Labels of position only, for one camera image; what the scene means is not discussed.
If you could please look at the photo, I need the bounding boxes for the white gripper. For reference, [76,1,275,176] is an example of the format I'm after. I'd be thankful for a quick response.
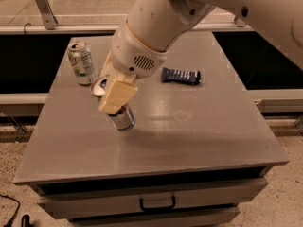
[98,21,168,114]

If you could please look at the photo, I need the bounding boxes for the blue silver redbull can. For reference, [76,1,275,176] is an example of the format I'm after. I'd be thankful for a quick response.
[90,76,135,131]

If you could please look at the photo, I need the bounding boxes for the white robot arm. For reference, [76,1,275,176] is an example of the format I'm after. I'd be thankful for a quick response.
[98,0,303,114]

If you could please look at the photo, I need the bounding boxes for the white green soda can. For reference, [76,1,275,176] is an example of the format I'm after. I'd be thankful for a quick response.
[67,42,97,86]

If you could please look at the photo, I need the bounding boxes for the dark blue snack wrapper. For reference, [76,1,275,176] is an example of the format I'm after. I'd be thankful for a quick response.
[161,68,201,85]

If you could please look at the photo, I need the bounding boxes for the grey drawer cabinet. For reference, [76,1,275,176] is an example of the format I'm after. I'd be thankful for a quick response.
[14,32,287,227]

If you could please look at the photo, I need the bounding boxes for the left metal railing bracket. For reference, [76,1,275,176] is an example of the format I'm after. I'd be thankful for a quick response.
[35,0,58,30]

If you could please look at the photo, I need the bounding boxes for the black drawer handle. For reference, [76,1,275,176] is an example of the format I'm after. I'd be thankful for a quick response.
[139,195,176,212]

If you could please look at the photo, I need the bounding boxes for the black floor cable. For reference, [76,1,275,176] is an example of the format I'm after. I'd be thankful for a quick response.
[0,194,21,227]

